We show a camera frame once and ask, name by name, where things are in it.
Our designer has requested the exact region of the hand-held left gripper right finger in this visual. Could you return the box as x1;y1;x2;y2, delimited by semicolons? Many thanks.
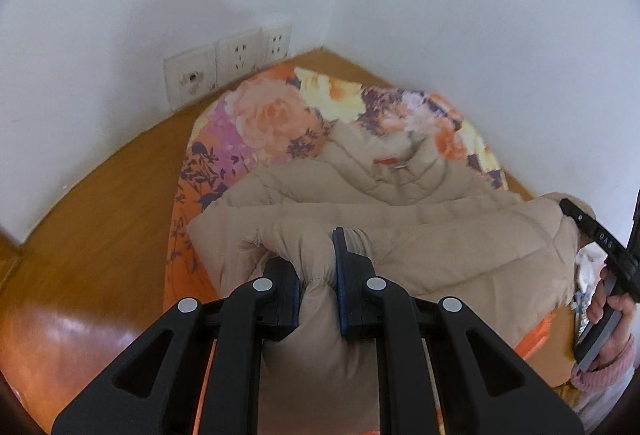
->
332;227;584;435

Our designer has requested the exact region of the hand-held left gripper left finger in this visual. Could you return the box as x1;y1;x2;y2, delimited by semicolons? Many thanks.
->
52;257;304;435

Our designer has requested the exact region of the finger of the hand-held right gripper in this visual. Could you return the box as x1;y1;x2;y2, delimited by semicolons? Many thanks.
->
559;197;602;236

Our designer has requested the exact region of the beige quilted down jacket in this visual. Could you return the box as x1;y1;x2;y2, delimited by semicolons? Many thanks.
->
187;120;599;435

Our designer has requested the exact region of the person's right forearm pink sleeve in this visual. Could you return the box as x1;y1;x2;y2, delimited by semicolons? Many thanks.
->
570;337;640;397

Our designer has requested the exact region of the person's right hand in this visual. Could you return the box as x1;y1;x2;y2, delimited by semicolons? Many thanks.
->
587;266;640;371

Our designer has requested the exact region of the person's light clothing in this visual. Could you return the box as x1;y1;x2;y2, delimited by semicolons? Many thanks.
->
575;380;632;432

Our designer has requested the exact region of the orange floral cloth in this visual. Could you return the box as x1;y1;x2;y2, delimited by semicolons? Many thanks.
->
162;65;571;435

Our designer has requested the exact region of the brown wooden panel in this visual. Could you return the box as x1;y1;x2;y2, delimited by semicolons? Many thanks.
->
0;225;24;277

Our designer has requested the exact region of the white wall socket panel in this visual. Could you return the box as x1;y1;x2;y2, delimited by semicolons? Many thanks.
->
164;46;220;112

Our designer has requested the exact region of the white wall power socket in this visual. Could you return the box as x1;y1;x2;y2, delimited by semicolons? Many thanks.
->
215;30;264;86
260;21;293;66

